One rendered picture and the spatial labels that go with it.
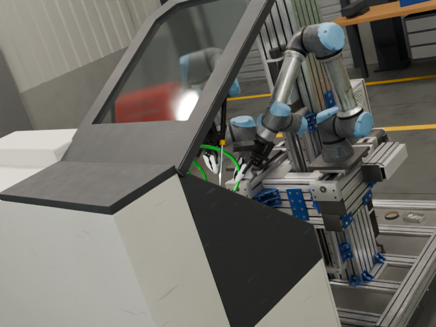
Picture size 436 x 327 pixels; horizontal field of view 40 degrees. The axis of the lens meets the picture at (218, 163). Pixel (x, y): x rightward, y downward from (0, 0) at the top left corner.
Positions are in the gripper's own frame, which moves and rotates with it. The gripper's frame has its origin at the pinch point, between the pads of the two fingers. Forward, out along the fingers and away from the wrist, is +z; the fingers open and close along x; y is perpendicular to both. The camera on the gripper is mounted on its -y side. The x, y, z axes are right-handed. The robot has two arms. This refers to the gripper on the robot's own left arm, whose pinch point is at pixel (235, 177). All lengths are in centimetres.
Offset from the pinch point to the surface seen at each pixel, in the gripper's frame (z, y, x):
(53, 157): 27, -65, 21
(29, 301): 85, -52, 4
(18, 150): 39, -75, 43
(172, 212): 3, -38, -44
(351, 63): -28, 380, 542
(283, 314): 32, 27, -39
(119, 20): 114, 127, 857
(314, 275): 19, 41, -25
